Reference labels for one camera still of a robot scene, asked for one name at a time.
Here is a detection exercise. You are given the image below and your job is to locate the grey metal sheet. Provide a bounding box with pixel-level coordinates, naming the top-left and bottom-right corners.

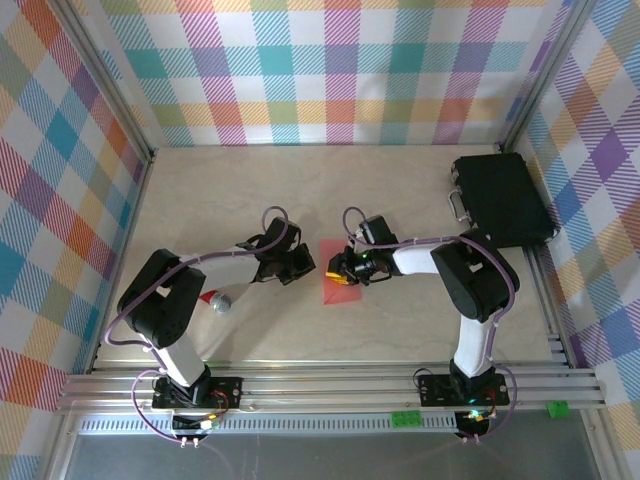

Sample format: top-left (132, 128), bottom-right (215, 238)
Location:
top-left (64, 430), bottom-right (601, 480)

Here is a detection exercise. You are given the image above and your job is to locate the red bottle with silver cap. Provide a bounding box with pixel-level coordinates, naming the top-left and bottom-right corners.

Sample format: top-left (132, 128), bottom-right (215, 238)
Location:
top-left (198, 288), bottom-right (233, 314)

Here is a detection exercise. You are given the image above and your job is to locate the black carrying case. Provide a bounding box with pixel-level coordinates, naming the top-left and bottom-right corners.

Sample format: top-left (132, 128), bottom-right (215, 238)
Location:
top-left (448, 153), bottom-right (559, 250)

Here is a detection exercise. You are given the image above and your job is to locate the long green toy brick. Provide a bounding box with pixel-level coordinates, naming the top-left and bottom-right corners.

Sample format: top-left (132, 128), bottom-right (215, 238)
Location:
top-left (391, 409), bottom-right (422, 429)

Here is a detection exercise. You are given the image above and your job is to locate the small controller circuit board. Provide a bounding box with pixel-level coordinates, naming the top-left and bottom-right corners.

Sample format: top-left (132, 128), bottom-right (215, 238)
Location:
top-left (171, 410), bottom-right (222, 436)
top-left (455, 407), bottom-right (496, 435)

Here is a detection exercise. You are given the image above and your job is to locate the aluminium mounting rail beam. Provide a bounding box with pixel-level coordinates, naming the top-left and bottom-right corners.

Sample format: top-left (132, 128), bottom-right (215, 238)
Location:
top-left (54, 359), bottom-right (609, 416)

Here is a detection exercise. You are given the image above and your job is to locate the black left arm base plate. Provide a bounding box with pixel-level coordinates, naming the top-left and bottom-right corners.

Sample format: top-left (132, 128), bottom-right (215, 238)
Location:
top-left (151, 375), bottom-right (245, 409)

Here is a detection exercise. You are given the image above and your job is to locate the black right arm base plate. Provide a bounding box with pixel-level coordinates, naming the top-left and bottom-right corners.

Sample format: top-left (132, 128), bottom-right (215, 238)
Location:
top-left (417, 372), bottom-right (506, 407)

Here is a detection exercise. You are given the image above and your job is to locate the aluminium side rail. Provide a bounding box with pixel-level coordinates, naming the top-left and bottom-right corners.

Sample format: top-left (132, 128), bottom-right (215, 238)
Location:
top-left (85, 157), bottom-right (154, 374)
top-left (522, 244), bottom-right (574, 371)

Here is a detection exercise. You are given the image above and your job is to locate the grey slotted cable duct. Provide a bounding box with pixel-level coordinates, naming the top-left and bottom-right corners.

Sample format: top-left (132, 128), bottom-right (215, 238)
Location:
top-left (79, 417), bottom-right (464, 435)

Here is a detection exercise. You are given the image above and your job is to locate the aluminium corner post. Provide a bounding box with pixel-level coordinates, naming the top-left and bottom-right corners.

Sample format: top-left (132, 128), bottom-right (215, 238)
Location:
top-left (497, 0), bottom-right (599, 154)
top-left (49, 0), bottom-right (157, 166)

